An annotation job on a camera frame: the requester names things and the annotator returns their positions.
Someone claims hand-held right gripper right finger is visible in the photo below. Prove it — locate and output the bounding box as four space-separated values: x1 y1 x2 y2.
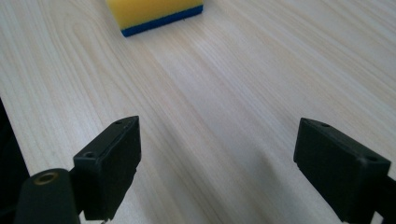
292 117 392 224

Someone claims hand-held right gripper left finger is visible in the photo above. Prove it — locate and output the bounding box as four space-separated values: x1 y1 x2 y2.
72 115 142 222

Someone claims yellow and blue sponge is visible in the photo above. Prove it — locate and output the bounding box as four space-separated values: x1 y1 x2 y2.
105 0 205 38

